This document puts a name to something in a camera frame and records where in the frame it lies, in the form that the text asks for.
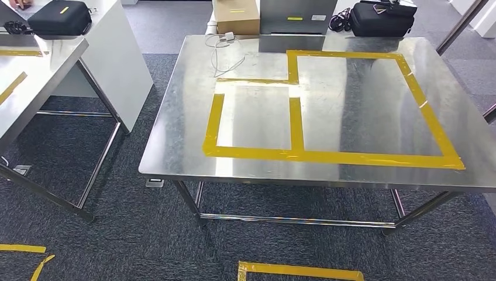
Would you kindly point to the person's hand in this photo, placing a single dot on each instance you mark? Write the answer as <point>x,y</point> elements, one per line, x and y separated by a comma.
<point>21,3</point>

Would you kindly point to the stainless steel workbench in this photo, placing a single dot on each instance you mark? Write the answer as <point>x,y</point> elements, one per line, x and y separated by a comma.
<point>186,116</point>

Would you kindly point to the yellow tape outline on workbench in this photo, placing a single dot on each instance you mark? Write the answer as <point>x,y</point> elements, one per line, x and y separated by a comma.
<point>296,124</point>

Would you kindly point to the grey laptop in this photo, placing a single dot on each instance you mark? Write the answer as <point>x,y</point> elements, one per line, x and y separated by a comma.
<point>11,15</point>

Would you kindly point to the black device on side table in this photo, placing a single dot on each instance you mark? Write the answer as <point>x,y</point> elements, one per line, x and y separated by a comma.
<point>58,21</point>

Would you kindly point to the yellow tape on side table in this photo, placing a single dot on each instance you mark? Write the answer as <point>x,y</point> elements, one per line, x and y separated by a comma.
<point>19,53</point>

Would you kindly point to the white panel furniture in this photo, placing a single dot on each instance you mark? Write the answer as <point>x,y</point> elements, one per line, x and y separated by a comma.
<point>116,58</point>

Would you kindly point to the steel floor socket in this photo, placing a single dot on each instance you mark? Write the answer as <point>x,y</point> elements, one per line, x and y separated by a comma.
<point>22,169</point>
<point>155,183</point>

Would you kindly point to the white cylinder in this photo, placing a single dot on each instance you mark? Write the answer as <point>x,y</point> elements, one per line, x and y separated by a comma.
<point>211,27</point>

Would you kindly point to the brown cardboard box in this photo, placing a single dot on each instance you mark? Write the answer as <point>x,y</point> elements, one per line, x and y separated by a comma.
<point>236,19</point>

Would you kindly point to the yellow floor tape square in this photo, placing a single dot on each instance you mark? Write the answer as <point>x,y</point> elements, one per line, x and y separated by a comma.
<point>302,270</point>
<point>19,248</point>

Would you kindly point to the grey metal box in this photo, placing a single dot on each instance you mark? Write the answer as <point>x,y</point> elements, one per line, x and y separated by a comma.
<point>298,9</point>

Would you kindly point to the black bag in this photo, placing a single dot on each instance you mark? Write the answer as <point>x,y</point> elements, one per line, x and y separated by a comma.
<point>379,25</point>

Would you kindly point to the white display block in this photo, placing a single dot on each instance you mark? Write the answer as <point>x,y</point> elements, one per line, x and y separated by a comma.
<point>486,23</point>

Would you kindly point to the steel frame side table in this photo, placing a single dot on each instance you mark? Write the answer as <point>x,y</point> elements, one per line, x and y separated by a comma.
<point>38,77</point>

